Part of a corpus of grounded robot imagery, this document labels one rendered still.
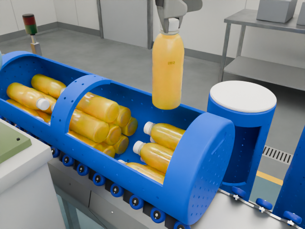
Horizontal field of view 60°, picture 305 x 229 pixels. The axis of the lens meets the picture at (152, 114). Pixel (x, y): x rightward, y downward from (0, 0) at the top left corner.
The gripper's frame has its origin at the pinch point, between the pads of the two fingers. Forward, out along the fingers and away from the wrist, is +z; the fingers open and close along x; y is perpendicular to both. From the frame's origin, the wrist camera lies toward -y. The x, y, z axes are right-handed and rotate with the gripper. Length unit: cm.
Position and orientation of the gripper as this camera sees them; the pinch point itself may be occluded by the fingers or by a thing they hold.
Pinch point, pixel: (169, 23)
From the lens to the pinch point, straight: 56.8
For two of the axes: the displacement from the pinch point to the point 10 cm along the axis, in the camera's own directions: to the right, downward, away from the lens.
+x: 5.8, -4.4, 6.8
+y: 8.1, 3.2, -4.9
